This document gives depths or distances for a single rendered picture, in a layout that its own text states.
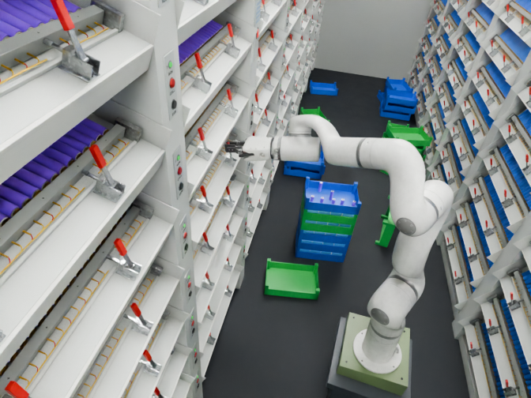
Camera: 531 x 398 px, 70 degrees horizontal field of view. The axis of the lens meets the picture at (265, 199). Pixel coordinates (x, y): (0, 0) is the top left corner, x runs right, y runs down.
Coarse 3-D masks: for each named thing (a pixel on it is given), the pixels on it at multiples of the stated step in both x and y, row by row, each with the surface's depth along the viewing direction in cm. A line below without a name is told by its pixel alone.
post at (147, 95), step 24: (144, 0) 57; (168, 24) 65; (168, 48) 66; (120, 96) 68; (144, 96) 67; (168, 120) 72; (168, 144) 75; (168, 168) 77; (144, 192) 82; (168, 192) 81; (168, 240) 90; (192, 264) 108; (192, 288) 113; (192, 360) 132; (192, 384) 139
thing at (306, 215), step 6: (306, 210) 210; (306, 216) 213; (312, 216) 212; (318, 216) 212; (324, 216) 212; (330, 216) 211; (336, 216) 211; (342, 216) 210; (354, 216) 210; (330, 222) 214; (336, 222) 213; (342, 222) 213; (348, 222) 213; (354, 222) 212
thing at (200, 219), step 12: (240, 132) 149; (228, 168) 138; (204, 180) 128; (216, 180) 130; (228, 180) 133; (216, 192) 127; (192, 204) 119; (216, 204) 123; (204, 216) 117; (192, 228) 112; (204, 228) 114; (192, 240) 103
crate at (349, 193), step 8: (312, 184) 222; (328, 184) 221; (336, 184) 221; (344, 184) 220; (304, 192) 218; (312, 192) 221; (320, 192) 221; (328, 192) 222; (336, 192) 222; (344, 192) 223; (352, 192) 222; (304, 200) 213; (328, 200) 216; (336, 200) 217; (352, 200) 218; (304, 208) 209; (312, 208) 209; (320, 208) 208; (328, 208) 208; (336, 208) 207; (344, 208) 207; (352, 208) 206
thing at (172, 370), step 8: (176, 344) 121; (176, 352) 124; (184, 352) 123; (168, 360) 120; (176, 360) 122; (184, 360) 123; (168, 368) 119; (176, 368) 120; (160, 376) 116; (168, 376) 118; (176, 376) 119; (160, 384) 115; (168, 384) 116; (176, 384) 117; (160, 392) 114; (168, 392) 115
